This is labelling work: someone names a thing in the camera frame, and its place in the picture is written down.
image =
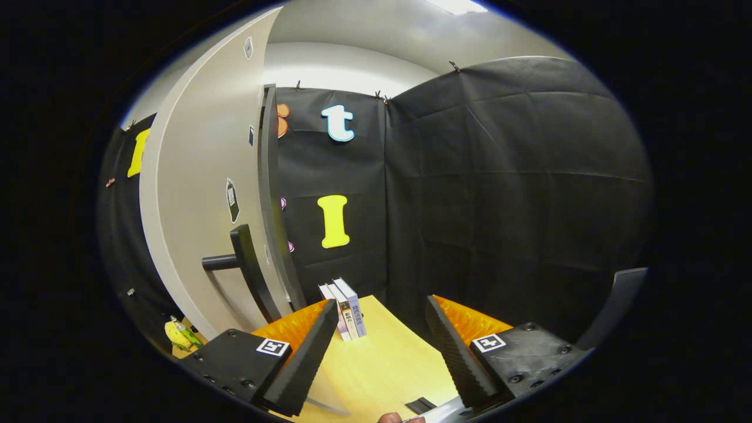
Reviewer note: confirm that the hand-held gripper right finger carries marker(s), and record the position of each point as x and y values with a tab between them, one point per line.
455	364

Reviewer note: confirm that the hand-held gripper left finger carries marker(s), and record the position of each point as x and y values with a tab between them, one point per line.
305	364

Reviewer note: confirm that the dark grey shoe cabinet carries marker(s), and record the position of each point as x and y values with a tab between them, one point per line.
270	176

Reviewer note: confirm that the beige shoe cabinet door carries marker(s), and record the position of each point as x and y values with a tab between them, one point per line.
200	176

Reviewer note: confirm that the white spine book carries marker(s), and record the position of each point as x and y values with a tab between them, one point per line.
335	320

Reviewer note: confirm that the small black flat object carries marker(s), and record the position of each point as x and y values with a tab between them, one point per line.
420	405

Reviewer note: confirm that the brown spine book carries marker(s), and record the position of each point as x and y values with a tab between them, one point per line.
346	320

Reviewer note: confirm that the grey blue spine book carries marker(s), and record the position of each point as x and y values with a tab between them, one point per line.
355	311

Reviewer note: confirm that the green label bottle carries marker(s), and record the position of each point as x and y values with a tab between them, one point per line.
191	338

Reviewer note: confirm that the yellow plush toy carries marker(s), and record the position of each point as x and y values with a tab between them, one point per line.
174	335

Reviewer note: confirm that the black backdrop cloth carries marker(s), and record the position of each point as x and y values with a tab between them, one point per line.
499	205

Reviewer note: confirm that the long ceiling light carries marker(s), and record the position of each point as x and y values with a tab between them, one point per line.
455	6

